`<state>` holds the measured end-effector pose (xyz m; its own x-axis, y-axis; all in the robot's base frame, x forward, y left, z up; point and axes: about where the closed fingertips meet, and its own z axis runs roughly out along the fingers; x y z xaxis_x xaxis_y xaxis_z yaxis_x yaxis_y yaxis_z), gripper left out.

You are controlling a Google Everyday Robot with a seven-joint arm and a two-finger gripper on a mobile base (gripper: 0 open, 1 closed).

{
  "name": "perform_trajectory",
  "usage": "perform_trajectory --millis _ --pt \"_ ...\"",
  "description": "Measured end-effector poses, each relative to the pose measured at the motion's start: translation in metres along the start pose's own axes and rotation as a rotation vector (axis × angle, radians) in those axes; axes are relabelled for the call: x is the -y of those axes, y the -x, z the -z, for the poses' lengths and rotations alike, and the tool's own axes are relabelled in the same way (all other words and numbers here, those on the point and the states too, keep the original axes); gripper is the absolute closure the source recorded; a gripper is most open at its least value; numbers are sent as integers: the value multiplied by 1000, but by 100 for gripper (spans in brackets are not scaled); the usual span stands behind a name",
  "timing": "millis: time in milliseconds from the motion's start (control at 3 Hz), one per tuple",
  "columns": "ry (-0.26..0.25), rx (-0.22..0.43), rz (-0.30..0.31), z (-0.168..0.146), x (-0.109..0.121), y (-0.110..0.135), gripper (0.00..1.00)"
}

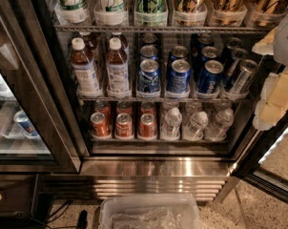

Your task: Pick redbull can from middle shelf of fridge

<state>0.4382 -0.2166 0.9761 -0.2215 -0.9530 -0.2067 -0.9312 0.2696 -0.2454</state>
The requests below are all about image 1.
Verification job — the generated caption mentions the blue pepsi can front right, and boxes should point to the blue pepsi can front right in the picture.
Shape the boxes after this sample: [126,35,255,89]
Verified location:
[196,60,223,94]

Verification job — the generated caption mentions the blue patterned can back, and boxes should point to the blue patterned can back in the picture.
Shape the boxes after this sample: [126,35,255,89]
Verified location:
[140,32,158,47]

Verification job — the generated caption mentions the tea bottle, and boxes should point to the tea bottle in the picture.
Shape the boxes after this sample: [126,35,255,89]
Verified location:
[111,32,129,54]
[106,37,130,94]
[80,32,98,52]
[71,37,100,96]

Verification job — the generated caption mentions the water bottle front middle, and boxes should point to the water bottle front middle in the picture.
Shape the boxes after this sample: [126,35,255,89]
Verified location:
[183,112,209,141]

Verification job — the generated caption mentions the stainless steel fridge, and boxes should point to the stainless steel fridge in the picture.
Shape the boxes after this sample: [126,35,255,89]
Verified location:
[31,0,288,203]

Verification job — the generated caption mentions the orange soda can front right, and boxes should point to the orange soda can front right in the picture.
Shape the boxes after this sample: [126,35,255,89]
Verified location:
[139,114,155,137]

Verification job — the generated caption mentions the tea bottle back right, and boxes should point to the tea bottle back right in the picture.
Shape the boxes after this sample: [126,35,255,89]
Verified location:
[111,32,129,54]

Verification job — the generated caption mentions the clear plastic bin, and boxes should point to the clear plastic bin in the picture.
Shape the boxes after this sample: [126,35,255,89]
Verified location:
[98,194,200,229]

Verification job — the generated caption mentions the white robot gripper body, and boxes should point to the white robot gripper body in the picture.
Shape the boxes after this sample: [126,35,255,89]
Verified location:
[273,13,288,66]

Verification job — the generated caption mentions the glass fridge door left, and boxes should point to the glass fridge door left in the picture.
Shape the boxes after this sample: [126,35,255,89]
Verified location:
[0,0,86,176]

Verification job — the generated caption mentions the blue pepsi can back middle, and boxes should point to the blue pepsi can back middle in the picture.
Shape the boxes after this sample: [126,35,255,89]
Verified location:
[168,45,189,64]

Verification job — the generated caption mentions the redbull can second row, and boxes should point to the redbull can second row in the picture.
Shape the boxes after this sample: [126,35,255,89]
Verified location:
[222,48,248,85]

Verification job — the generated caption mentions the blue pepsi can front middle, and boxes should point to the blue pepsi can front middle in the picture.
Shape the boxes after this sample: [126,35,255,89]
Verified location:
[166,59,191,94]

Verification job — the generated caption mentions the blue patterned can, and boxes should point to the blue patterned can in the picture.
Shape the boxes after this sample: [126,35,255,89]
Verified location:
[140,45,158,61]
[138,59,159,93]
[140,32,158,47]

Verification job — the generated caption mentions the blue pepsi can back right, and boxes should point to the blue pepsi can back right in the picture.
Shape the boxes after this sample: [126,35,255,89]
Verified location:
[190,33,215,56]

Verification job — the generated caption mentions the white tall can left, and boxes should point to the white tall can left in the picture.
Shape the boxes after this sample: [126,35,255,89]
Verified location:
[57,0,88,24]

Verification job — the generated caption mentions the redbull can back row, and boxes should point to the redbull can back row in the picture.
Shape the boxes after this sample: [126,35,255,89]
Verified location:
[220,37,243,63]

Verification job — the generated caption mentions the tea bottle front right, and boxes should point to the tea bottle front right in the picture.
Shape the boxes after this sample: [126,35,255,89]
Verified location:
[106,37,130,94]

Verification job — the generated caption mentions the orange soda can front middle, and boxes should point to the orange soda can front middle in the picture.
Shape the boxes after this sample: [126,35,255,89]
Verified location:
[115,113,133,137]

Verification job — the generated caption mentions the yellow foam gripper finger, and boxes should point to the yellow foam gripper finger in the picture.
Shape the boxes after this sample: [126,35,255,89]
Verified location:
[252,28,278,55]
[253,69,288,131]

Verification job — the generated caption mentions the orange soda can back middle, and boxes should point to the orange soda can back middle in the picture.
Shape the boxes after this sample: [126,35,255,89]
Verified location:
[116,101,133,115]

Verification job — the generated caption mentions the silver blue redbull can front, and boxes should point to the silver blue redbull can front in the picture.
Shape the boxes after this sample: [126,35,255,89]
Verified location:
[227,59,258,94]

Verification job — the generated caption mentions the orange soda can back left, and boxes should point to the orange soda can back left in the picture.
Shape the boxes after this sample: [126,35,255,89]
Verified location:
[94,100,111,120]

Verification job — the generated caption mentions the blue white can behind glass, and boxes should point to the blue white can behind glass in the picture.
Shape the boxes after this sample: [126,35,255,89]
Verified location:
[13,111,38,137]

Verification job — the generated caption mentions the tea bottle back left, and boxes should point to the tea bottle back left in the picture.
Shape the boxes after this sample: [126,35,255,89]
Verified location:
[80,32,98,52]

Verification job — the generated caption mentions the green tall can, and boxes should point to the green tall can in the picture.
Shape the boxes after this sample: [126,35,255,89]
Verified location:
[135,0,167,26]

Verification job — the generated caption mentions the tea bottle front left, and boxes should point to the tea bottle front left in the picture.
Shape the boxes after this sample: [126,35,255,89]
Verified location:
[71,37,100,96]

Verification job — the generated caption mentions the orange soda can front left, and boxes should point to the orange soda can front left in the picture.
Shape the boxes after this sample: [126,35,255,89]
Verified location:
[91,113,110,136]

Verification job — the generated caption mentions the water bottle front right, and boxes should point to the water bottle front right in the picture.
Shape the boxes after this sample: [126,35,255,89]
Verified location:
[205,108,234,141]

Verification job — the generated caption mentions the white tall can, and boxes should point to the white tall can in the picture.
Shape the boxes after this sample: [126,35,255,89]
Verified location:
[57,0,88,24]
[94,0,126,26]

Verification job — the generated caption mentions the blue pepsi can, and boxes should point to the blue pepsi can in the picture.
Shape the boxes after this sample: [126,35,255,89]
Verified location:
[190,33,215,56]
[194,46,219,80]
[166,59,191,94]
[196,60,223,94]
[168,45,189,64]

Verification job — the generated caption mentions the orange soda can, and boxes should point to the orange soda can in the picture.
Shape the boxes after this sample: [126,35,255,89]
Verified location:
[91,113,110,136]
[140,101,156,115]
[94,100,111,120]
[139,114,155,137]
[115,113,133,137]
[116,101,133,115]

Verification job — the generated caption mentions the gold tall can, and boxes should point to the gold tall can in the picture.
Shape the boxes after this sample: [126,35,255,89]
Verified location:
[244,0,288,28]
[174,0,205,26]
[209,0,249,27]

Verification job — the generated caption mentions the blue patterned can front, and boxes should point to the blue patterned can front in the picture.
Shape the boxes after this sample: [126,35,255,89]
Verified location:
[138,59,159,93]

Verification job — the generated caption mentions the orange soda can back right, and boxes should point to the orange soda can back right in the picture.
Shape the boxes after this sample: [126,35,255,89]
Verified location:
[140,101,156,115]

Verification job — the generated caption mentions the black cable on floor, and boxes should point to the black cable on floor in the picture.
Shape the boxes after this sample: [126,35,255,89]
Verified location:
[45,199,74,229]

